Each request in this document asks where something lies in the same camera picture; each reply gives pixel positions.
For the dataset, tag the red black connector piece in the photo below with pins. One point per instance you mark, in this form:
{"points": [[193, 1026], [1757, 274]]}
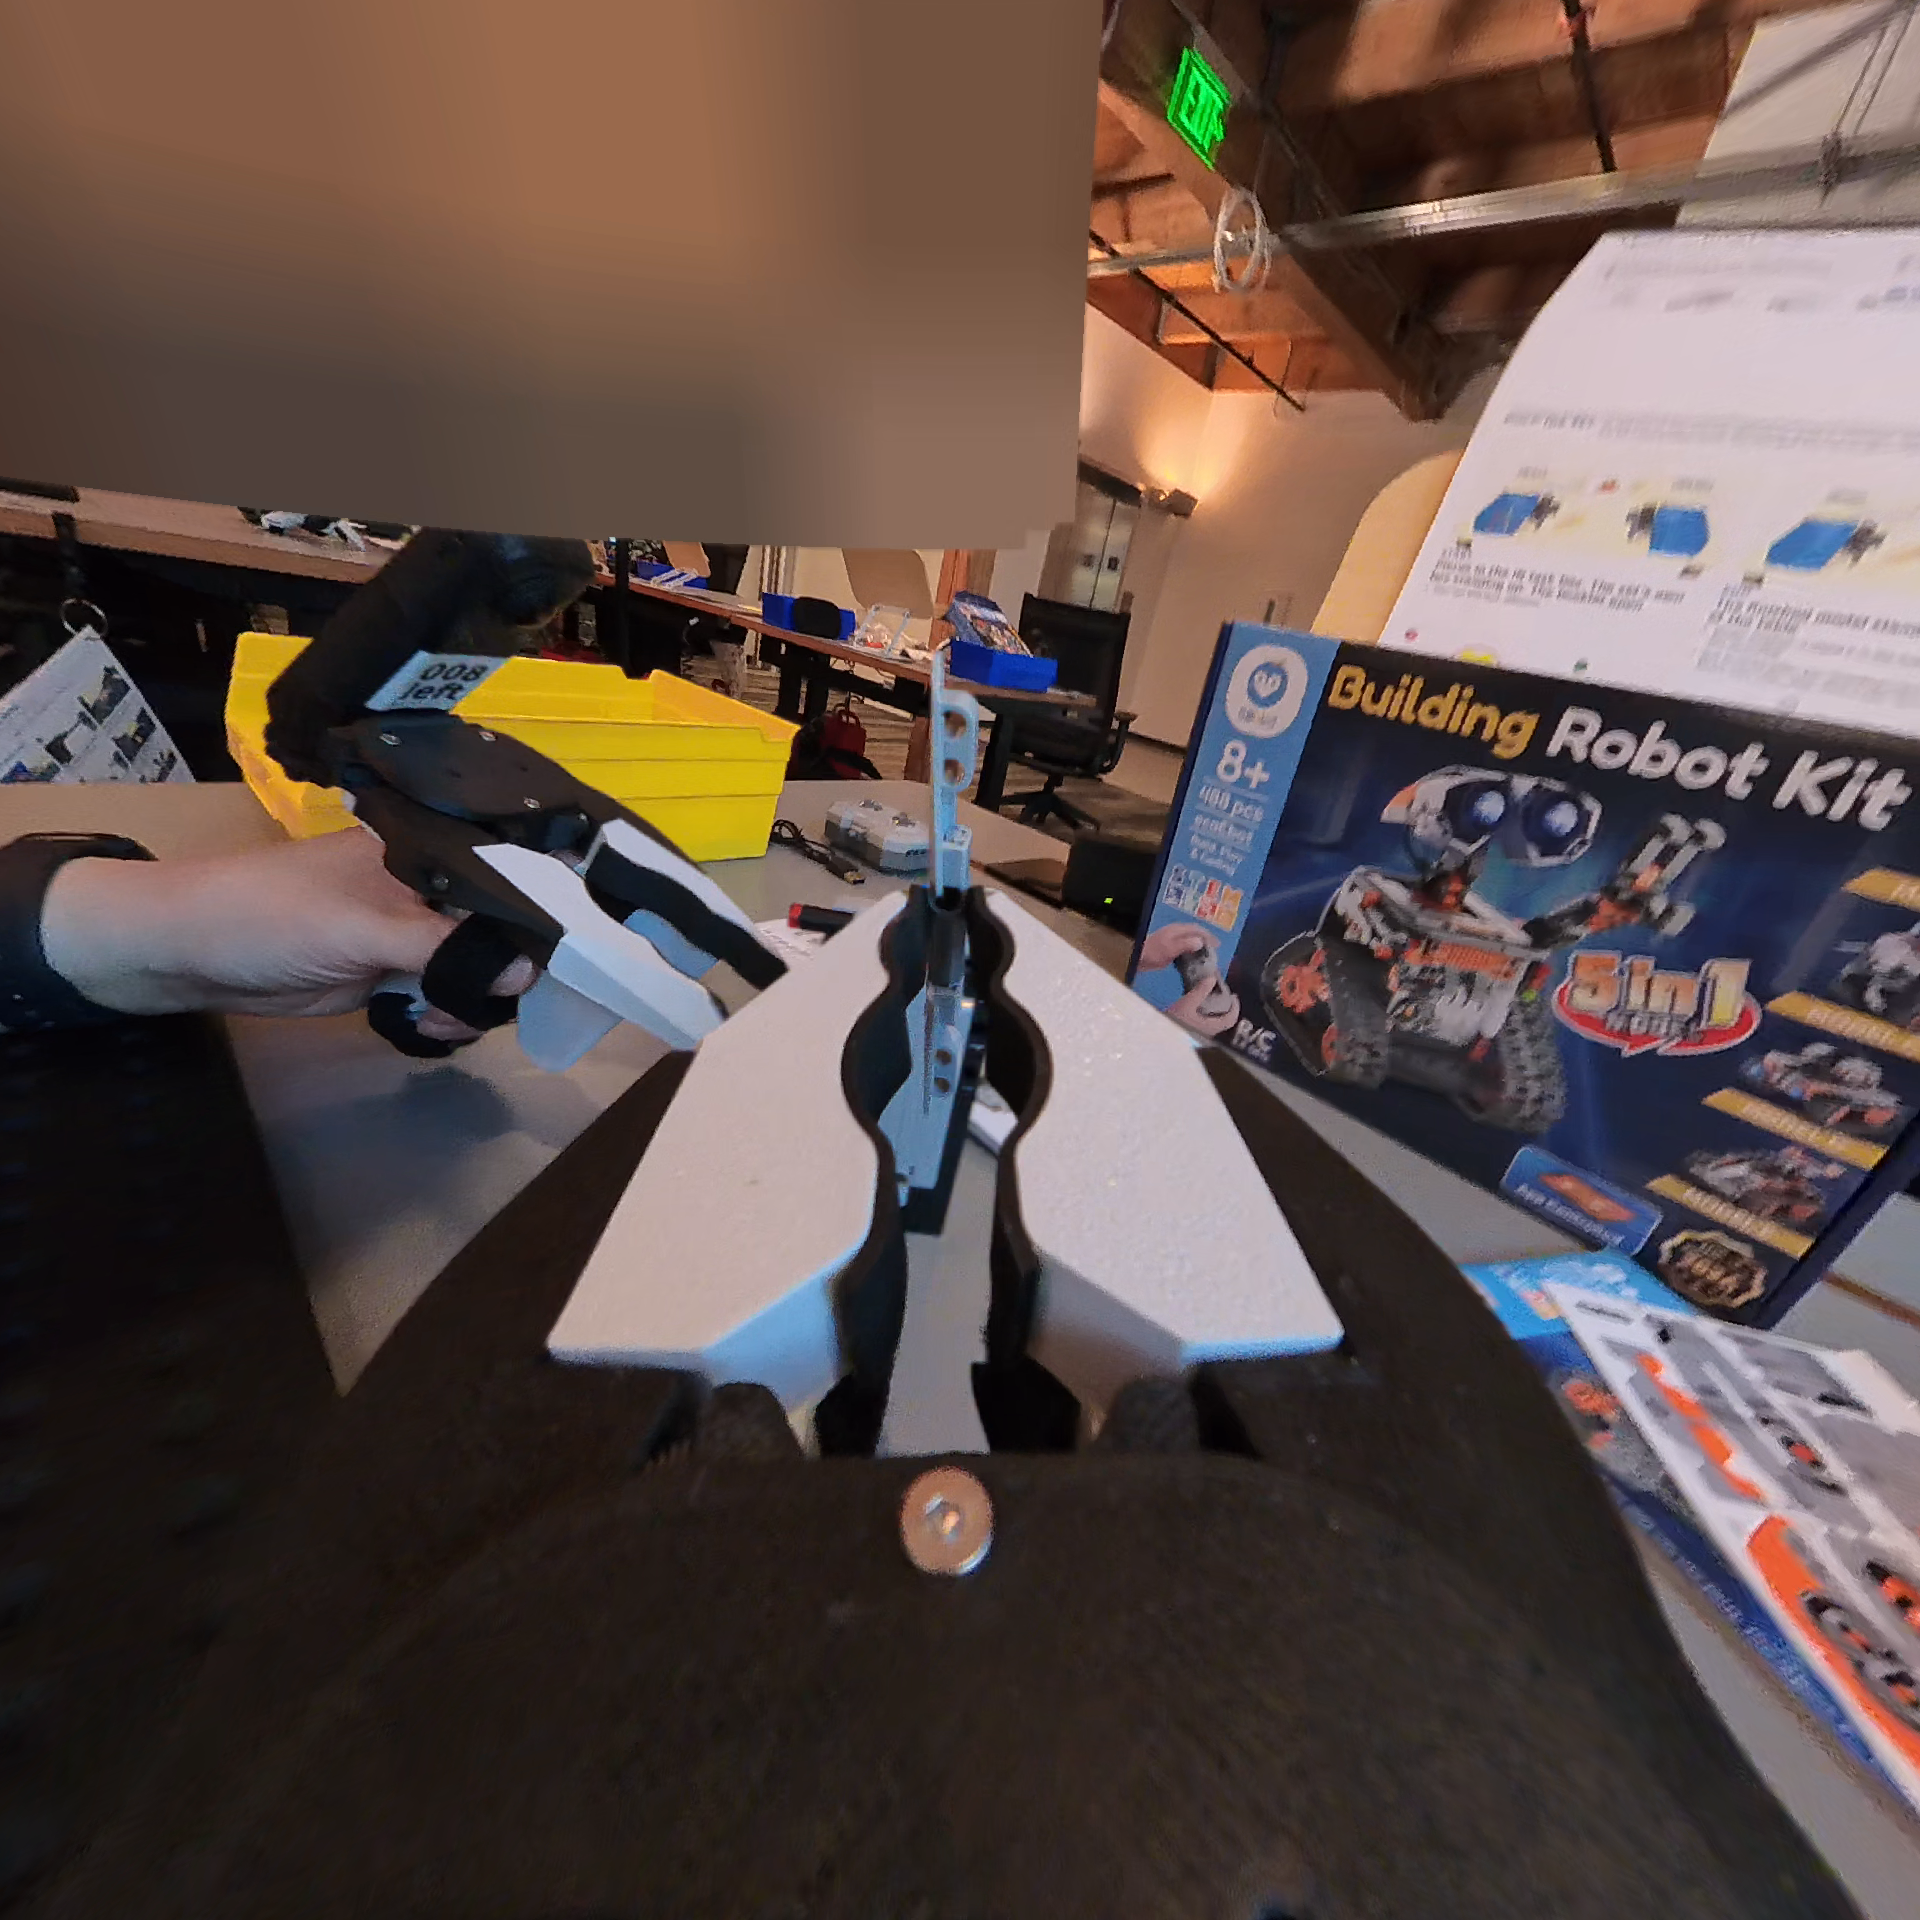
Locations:
{"points": [[820, 919]]}

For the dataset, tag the yellow plastic bin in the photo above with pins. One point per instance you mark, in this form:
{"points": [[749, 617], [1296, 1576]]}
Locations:
{"points": [[661, 749]]}

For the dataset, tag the robot kit box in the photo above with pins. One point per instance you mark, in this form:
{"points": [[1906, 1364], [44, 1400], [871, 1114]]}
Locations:
{"points": [[1500, 900]]}

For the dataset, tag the person's left forearm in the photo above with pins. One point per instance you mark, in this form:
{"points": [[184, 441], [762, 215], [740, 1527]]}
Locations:
{"points": [[25, 931]]}

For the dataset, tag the sticker sheet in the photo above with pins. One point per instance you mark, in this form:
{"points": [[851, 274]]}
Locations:
{"points": [[1770, 1441]]}

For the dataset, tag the long wooden table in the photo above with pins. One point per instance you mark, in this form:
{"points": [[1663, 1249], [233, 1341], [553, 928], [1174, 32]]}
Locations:
{"points": [[151, 534], [841, 644]]}

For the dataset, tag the round ceiling fixture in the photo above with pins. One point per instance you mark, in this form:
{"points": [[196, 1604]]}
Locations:
{"points": [[1242, 241]]}

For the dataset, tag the grey desk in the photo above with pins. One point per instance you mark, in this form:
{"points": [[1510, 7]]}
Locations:
{"points": [[376, 1141]]}

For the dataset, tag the person's left hand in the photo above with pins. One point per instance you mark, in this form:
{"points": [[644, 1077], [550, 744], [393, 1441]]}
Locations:
{"points": [[225, 931]]}

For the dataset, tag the green exit sign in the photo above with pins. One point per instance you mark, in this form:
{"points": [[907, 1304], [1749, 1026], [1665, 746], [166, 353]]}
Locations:
{"points": [[1195, 105]]}

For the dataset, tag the red backpack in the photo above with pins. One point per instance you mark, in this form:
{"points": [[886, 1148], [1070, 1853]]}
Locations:
{"points": [[851, 744]]}

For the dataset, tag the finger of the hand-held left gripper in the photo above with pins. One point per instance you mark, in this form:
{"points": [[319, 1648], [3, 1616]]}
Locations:
{"points": [[674, 900], [600, 952]]}

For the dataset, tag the blue plastic bin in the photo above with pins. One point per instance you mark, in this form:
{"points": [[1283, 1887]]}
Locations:
{"points": [[795, 615], [998, 662]]}

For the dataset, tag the grey remote controller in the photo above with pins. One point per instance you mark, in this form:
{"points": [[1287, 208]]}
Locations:
{"points": [[877, 836]]}

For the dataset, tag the wall lamp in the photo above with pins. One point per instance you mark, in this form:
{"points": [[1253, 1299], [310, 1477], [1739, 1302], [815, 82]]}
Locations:
{"points": [[1174, 501]]}

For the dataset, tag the small black device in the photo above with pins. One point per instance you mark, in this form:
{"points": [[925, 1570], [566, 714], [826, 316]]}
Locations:
{"points": [[1112, 875]]}

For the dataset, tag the blue booklet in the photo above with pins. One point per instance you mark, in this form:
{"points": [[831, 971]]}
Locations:
{"points": [[1529, 1304]]}

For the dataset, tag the black office chair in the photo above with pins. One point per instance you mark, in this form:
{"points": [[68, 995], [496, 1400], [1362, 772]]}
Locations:
{"points": [[1072, 662]]}

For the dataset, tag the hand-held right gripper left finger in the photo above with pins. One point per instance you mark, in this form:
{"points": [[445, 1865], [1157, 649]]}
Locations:
{"points": [[721, 1201]]}

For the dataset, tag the printed paper sheet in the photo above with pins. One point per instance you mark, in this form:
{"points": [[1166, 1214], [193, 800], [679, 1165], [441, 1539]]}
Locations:
{"points": [[90, 721]]}

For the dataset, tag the large white instruction sheet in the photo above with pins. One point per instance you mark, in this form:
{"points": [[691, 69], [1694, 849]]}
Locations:
{"points": [[1725, 453]]}

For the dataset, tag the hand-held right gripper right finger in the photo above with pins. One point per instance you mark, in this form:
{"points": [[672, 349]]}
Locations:
{"points": [[1170, 1201]]}

